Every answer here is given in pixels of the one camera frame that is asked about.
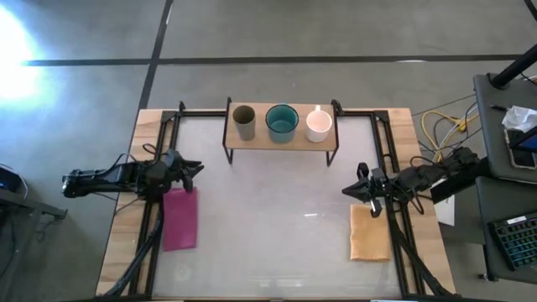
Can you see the black pen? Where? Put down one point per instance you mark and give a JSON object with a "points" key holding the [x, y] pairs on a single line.
{"points": [[499, 107]]}

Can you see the black table frame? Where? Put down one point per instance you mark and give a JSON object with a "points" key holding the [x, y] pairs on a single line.
{"points": [[201, 113]]}

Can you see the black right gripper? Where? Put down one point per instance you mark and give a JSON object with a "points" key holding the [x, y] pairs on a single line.
{"points": [[375, 192]]}

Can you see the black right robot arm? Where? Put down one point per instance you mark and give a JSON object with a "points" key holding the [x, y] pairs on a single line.
{"points": [[436, 172]]}

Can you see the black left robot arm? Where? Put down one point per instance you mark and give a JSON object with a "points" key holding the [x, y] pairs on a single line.
{"points": [[109, 176]]}

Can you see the black keyboard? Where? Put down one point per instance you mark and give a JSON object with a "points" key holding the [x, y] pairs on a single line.
{"points": [[518, 241]]}

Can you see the white ribbed mug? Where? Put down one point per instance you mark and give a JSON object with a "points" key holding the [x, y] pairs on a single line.
{"points": [[318, 125]]}

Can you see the white paper sheet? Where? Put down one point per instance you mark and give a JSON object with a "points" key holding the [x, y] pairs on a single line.
{"points": [[445, 207]]}

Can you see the white crumpled tissue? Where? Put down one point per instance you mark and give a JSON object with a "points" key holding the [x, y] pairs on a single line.
{"points": [[520, 118]]}

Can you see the cream round object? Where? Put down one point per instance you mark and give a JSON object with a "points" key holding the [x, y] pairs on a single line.
{"points": [[369, 235]]}

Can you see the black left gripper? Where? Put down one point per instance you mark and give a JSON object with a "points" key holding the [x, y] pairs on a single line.
{"points": [[174, 172]]}

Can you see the teal enamel mug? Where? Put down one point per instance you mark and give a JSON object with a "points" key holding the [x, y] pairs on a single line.
{"points": [[282, 123]]}

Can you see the smartphone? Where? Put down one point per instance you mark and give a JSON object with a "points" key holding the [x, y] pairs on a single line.
{"points": [[520, 155]]}

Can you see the grey side desk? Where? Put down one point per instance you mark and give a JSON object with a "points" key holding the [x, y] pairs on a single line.
{"points": [[495, 138]]}

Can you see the wooden shelf with black legs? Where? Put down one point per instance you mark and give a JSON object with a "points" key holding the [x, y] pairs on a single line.
{"points": [[260, 144]]}

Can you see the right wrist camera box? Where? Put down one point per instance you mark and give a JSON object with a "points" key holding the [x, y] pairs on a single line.
{"points": [[378, 176]]}

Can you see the tall grey cup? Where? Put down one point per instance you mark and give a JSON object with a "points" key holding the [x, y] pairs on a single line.
{"points": [[244, 123]]}

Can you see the black pole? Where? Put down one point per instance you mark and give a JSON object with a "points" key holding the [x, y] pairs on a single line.
{"points": [[514, 67]]}

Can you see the pink cloth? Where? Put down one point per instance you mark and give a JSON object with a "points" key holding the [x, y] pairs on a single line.
{"points": [[180, 220]]}

